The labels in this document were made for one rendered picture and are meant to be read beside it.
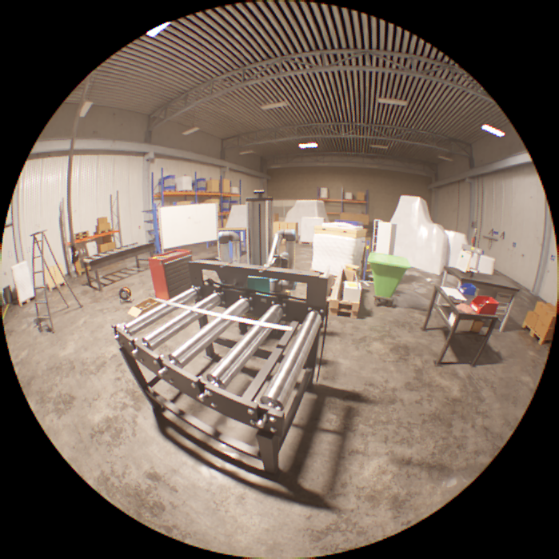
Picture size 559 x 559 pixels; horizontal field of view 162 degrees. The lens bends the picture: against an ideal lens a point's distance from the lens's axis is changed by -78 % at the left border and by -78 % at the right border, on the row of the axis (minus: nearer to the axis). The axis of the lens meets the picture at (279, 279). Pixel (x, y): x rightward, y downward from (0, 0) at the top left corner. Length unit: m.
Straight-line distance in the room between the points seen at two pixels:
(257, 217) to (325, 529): 3.09
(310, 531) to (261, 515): 0.33
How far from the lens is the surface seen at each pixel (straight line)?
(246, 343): 1.13
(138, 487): 1.90
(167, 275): 3.57
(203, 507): 1.68
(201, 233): 6.30
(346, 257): 4.58
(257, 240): 2.57
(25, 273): 8.71
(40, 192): 11.06
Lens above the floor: 1.61
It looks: 20 degrees down
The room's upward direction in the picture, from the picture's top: straight up
